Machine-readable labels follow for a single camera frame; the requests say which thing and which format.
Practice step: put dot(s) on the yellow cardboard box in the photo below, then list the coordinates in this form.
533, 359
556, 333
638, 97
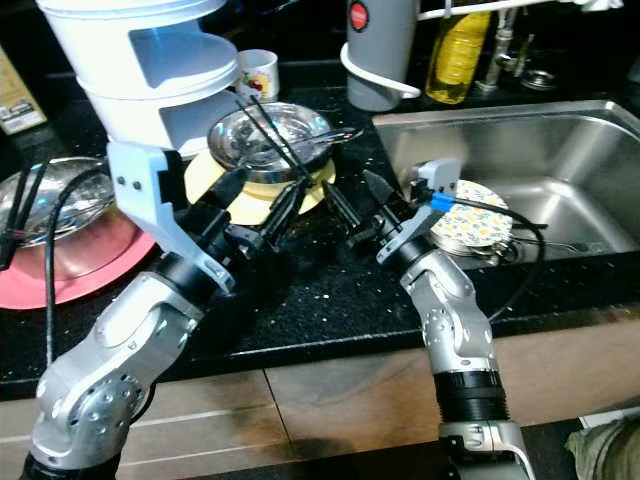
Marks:
15, 95

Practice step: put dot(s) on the steel bowl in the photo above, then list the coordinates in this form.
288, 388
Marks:
50, 200
265, 140

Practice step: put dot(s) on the steel spoon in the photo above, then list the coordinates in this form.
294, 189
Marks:
335, 137

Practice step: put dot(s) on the brown cabinet door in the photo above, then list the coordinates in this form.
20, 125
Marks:
360, 390

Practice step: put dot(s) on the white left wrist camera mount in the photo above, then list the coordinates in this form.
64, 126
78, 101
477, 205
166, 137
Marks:
150, 195

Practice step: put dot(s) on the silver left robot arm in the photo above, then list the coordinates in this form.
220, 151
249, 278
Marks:
110, 370

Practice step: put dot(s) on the pink plate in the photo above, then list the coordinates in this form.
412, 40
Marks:
60, 270

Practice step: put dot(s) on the stainless steel sink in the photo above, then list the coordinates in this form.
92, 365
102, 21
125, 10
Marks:
560, 150

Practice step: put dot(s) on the floral print plate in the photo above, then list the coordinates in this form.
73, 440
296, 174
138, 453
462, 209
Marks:
480, 225

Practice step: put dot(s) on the chrome faucet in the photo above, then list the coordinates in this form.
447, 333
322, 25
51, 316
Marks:
505, 50

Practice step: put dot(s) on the yellow oil bottle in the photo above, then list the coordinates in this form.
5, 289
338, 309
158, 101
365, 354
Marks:
455, 55

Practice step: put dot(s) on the grey cylinder water purifier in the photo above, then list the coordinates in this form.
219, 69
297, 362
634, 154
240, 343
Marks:
380, 55

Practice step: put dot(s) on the olive trousered leg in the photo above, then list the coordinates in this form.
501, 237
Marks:
605, 450

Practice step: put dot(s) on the steel fork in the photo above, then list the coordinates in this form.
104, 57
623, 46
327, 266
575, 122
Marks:
550, 243

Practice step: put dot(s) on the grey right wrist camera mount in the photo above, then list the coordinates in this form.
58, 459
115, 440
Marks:
425, 205

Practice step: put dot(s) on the black chopstick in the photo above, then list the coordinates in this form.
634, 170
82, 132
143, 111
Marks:
280, 150
272, 128
23, 210
38, 195

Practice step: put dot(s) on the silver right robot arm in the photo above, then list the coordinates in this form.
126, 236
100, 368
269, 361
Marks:
460, 330

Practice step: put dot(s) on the white faucet extension pipe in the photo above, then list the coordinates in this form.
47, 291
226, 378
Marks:
490, 10

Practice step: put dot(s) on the white tiered plastic container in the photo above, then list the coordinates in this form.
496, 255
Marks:
120, 60

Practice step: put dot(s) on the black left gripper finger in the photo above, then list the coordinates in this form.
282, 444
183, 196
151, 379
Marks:
290, 210
232, 190

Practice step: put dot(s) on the white printed mug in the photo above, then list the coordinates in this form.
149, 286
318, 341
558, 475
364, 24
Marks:
257, 75

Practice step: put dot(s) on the brown drawer front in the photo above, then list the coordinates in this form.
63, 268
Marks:
220, 395
220, 440

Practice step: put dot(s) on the pale yellow plate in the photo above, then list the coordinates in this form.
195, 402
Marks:
250, 210

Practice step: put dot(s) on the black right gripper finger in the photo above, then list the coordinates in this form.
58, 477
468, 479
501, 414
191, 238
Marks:
348, 218
380, 190

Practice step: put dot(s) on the round metal sink stopper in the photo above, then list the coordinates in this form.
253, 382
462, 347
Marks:
538, 78

